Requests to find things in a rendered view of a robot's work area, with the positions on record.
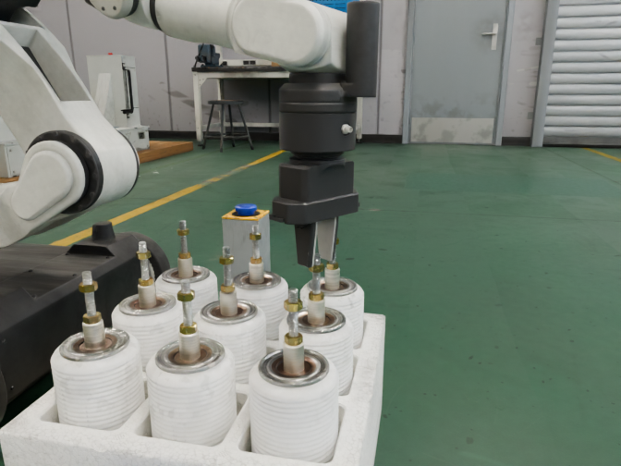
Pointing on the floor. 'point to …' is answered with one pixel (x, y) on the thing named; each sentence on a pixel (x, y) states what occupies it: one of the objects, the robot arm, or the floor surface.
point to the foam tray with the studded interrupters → (111, 455)
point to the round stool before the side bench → (223, 123)
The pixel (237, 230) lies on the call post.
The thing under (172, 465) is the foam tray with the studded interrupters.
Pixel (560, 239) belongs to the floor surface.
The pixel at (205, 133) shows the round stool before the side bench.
